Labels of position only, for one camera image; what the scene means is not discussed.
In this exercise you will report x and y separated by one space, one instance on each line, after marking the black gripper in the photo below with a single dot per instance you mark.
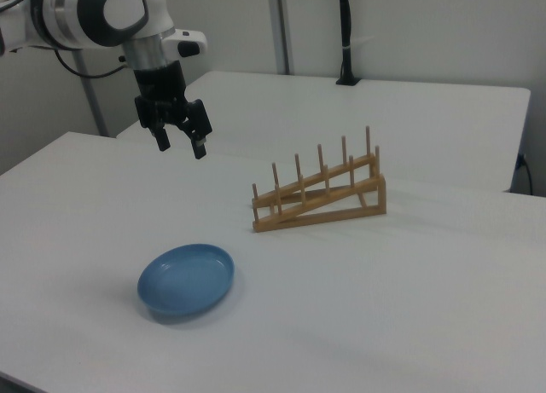
162 88

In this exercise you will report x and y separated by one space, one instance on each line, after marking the blue round plate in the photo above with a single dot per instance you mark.
186 279

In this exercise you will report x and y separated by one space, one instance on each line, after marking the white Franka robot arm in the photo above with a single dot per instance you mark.
81 13

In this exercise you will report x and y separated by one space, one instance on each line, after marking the wooden plate rack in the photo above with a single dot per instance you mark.
317 197

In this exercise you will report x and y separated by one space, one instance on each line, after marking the grey metal partition post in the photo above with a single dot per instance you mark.
279 26

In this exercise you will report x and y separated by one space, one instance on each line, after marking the black camera pole with base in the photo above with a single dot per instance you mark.
346 35

